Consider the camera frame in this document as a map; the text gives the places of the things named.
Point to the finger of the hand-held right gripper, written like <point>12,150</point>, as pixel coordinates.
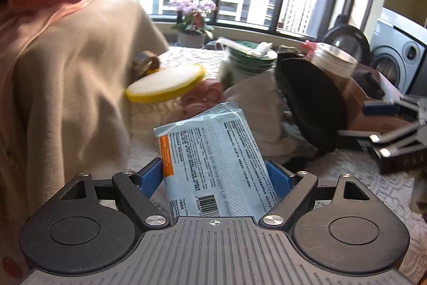
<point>393,136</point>
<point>380,109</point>

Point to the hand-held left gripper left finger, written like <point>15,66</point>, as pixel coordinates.
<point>151,176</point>

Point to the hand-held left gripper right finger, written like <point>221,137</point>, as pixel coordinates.
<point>278,176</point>

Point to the cardboard box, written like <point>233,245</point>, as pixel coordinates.
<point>358,104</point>

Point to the light blue wet wipes packet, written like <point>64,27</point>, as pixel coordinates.
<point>213,151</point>

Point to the dark brown box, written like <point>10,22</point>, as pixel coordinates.
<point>403,161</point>

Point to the dark plush toy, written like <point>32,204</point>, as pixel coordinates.
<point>368,81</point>

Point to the grey washing machine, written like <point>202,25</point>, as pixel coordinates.
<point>397,48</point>

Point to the clear jar with silver lid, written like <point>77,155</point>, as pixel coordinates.
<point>333,63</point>

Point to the white cloth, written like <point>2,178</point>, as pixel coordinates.
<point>257,111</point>

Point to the black round pan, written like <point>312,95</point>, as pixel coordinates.
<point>310,101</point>

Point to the round washing machine door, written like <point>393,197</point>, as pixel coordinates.
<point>347,41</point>

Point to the yellow white round sponge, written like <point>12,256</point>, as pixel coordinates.
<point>163,84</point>

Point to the red plastic bag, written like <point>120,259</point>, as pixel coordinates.
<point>308,46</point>

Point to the pink crumpled cloth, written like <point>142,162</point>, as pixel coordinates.
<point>203,94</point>

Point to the dark framed picture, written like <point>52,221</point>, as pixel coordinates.
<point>358,8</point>

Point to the brown round object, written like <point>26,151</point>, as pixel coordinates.
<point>146,63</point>

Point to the beige blanket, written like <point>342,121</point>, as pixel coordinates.
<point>73,88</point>

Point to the white crumpled packet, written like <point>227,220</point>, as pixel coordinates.
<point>257,49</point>

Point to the potted pink orchid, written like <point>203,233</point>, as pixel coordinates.
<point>191,18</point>

